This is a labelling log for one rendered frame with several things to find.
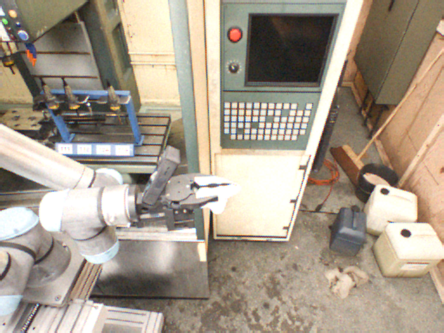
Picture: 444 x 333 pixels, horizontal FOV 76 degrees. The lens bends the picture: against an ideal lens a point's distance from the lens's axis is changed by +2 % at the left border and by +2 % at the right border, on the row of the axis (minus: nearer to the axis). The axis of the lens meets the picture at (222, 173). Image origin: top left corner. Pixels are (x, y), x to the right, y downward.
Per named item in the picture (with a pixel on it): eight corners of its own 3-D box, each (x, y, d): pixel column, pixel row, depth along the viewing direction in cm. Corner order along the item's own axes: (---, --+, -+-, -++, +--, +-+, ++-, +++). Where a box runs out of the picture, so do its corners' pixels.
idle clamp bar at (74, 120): (107, 126, 184) (104, 118, 180) (66, 127, 184) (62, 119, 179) (109, 122, 188) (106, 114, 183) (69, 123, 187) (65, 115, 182)
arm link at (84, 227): (62, 210, 59) (44, 182, 53) (117, 205, 60) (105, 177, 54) (50, 243, 53) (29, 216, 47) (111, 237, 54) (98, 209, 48)
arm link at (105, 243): (124, 223, 70) (113, 193, 62) (119, 264, 62) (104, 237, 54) (91, 226, 69) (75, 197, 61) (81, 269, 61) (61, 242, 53)
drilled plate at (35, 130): (42, 136, 170) (38, 129, 167) (-6, 135, 171) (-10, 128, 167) (59, 115, 186) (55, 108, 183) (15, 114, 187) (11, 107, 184)
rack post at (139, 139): (141, 146, 170) (129, 102, 149) (133, 146, 170) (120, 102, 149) (145, 136, 177) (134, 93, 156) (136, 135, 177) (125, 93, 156)
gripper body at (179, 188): (195, 203, 61) (139, 208, 60) (192, 171, 56) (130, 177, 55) (197, 229, 55) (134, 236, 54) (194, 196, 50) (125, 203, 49)
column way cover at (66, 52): (106, 100, 208) (81, 23, 171) (42, 99, 209) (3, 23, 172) (107, 96, 211) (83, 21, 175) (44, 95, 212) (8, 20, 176)
